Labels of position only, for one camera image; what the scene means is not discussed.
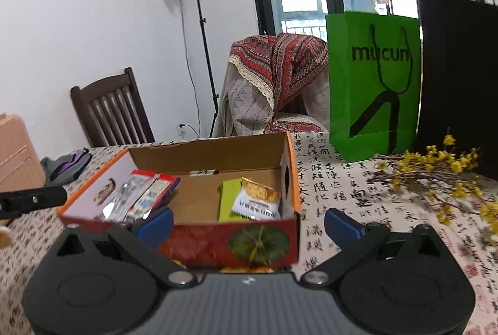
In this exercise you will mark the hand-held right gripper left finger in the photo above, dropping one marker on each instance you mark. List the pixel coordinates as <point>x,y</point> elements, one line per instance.
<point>155,223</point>

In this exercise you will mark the dark wooden chair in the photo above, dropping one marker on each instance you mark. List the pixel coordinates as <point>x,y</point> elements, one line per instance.
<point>102,86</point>

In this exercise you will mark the wall socket with plug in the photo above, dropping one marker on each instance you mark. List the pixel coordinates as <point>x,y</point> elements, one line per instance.
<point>181,129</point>

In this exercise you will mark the red patterned cloth covered object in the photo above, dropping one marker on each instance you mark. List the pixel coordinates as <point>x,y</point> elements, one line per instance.
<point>245,105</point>

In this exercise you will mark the black paper bag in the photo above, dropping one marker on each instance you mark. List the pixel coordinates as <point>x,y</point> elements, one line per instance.
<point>455,86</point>

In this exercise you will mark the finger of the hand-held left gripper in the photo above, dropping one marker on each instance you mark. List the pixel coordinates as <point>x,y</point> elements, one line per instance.
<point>35,199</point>

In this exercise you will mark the grey purple cloth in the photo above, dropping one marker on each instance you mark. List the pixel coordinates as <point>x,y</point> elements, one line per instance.
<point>62,167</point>

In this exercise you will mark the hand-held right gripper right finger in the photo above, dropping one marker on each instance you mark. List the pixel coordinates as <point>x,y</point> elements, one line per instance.
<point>342,226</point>

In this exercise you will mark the green paper bag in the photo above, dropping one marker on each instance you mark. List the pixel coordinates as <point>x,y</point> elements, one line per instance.
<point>350,105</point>

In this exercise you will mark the yellow flower branches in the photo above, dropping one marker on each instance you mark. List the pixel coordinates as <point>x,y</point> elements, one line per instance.
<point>461,163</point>

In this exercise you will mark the red silver snack packet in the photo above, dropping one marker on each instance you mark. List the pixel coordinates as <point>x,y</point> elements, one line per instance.
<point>124,195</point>
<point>155,193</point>

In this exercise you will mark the white orange snack packet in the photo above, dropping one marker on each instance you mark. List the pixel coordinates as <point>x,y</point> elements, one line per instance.
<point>256,202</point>

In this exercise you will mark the orange cardboard box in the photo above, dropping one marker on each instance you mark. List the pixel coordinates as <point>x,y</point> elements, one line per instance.
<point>202,241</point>

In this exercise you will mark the green snack packet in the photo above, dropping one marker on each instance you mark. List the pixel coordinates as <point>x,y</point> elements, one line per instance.
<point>227,202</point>

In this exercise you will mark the red patterned blanket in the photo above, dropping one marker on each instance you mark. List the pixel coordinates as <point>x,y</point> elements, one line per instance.
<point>280,58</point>

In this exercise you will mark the peach suitcase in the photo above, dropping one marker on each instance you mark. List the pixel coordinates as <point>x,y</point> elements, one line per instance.
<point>19,156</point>

